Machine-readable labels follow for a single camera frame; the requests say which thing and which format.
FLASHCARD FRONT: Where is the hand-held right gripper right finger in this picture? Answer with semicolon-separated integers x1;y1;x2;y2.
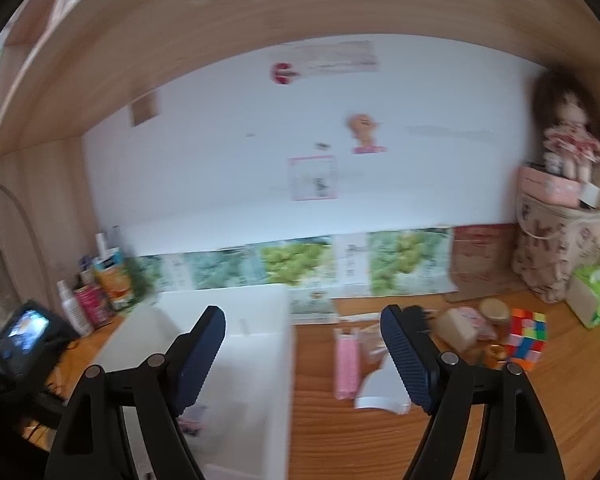
381;304;567;480

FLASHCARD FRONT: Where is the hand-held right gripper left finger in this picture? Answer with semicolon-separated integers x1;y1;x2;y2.
44;306;227;480

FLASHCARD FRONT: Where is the white plug charger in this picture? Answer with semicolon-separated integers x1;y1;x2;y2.
355;355;412;415

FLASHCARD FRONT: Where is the orange correction tape clear packet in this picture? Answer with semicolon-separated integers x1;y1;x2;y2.
357;325;390;367

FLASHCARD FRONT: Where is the white plastic tray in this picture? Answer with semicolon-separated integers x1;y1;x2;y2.
92;284;297;480

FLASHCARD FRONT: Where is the cream plastic box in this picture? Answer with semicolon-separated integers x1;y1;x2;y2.
432;306;497;354

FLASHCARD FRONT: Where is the round cream jar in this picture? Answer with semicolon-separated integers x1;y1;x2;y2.
479;297;512;327

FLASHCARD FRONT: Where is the colourful puzzle cube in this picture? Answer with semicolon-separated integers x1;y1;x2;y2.
502;308;549;371

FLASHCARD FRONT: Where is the black plug charger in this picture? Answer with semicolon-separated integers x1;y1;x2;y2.
405;305;434;334

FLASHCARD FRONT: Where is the white spray bottle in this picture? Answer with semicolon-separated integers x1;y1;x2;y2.
56;280;94;338

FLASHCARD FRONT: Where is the pink can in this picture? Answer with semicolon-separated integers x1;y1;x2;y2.
74;282;114;329

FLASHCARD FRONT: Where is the orange juice carton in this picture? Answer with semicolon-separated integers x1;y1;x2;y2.
92;255;134;311

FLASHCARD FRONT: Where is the brown paper bag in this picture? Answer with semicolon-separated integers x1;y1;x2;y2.
447;223;529;303

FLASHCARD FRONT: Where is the grape print paper strip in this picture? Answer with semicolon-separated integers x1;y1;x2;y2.
125;227;456;324

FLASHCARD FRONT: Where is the patterned fabric bag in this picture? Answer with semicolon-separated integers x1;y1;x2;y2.
511;192;600;304

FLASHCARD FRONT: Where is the green tissue packet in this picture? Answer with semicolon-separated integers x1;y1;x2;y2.
566;263;600;329

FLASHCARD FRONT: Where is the pink framed sticker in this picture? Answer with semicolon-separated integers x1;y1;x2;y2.
287;155;339;202

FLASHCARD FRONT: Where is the pink box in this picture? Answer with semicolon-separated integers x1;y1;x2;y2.
518;165;584;208

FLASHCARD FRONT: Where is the orange bear sticker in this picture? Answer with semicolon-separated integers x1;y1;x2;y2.
346;114;387;155

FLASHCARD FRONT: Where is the tape patch on shelf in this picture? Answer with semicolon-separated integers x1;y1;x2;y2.
131;95;160;127

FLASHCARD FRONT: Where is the brown-haired doll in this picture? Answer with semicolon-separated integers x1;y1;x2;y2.
532;70;600;182

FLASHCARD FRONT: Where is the wooden bookshelf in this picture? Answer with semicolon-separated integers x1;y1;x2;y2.
0;0;600;311

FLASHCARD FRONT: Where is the black hanging cable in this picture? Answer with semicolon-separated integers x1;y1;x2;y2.
0;182;52;311

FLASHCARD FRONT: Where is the red wall sticker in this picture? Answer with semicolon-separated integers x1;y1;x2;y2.
271;62;301;86

